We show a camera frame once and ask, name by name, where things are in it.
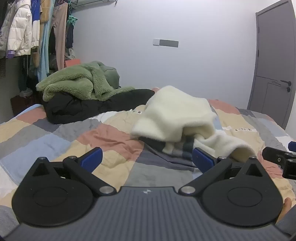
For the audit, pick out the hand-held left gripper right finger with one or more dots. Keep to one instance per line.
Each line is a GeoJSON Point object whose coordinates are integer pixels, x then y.
{"type": "Point", "coordinates": [203, 160]}

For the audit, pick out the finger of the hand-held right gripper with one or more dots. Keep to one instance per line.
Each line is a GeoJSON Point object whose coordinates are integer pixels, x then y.
{"type": "Point", "coordinates": [274, 154]}
{"type": "Point", "coordinates": [292, 146]}

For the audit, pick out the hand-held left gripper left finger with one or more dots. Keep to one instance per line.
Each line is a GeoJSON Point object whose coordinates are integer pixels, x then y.
{"type": "Point", "coordinates": [91, 160]}

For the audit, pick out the cream striped sweater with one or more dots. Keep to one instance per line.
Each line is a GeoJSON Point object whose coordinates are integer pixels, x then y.
{"type": "Point", "coordinates": [173, 111]}

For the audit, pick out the green clothes hanger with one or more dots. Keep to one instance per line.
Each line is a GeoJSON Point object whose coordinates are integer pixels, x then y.
{"type": "Point", "coordinates": [72, 19]}

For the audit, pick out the patchwork quilt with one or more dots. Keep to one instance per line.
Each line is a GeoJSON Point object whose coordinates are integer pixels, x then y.
{"type": "Point", "coordinates": [111, 139]}

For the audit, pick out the black puffer jacket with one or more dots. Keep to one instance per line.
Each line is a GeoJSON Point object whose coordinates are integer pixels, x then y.
{"type": "Point", "coordinates": [81, 109]}

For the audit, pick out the green fleece jacket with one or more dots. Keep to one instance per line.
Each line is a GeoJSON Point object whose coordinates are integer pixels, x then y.
{"type": "Point", "coordinates": [74, 78]}

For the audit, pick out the grey-green garment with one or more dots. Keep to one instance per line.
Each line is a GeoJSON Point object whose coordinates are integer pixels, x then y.
{"type": "Point", "coordinates": [112, 76]}

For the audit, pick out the dark red box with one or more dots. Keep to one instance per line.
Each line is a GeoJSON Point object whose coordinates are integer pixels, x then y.
{"type": "Point", "coordinates": [23, 104]}

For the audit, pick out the grey door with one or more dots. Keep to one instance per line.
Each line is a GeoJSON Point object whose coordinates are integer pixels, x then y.
{"type": "Point", "coordinates": [272, 58]}

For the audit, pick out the grey shoe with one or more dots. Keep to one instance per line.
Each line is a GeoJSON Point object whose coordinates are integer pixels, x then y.
{"type": "Point", "coordinates": [26, 92]}

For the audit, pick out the pink box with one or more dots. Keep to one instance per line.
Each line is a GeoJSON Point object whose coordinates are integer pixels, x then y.
{"type": "Point", "coordinates": [72, 63]}

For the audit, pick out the light blue garment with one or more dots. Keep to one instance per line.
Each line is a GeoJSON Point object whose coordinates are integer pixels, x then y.
{"type": "Point", "coordinates": [44, 58]}

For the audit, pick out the beige pants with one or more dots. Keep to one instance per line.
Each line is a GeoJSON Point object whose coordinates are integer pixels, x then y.
{"type": "Point", "coordinates": [60, 34]}

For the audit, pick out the blue and white jacket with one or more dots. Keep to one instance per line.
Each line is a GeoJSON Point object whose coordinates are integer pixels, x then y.
{"type": "Point", "coordinates": [35, 23]}

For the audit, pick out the white puffer jacket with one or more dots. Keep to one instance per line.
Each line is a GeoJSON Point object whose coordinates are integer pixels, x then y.
{"type": "Point", "coordinates": [19, 30]}

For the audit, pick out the tan fuzzy coat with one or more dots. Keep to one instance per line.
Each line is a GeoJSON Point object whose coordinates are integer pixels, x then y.
{"type": "Point", "coordinates": [45, 11]}

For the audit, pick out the white air conditioner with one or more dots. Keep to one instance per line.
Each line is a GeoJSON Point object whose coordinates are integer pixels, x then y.
{"type": "Point", "coordinates": [92, 3]}

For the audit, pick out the grey wall switch panel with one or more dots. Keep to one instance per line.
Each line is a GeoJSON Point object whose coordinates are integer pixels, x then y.
{"type": "Point", "coordinates": [166, 43]}

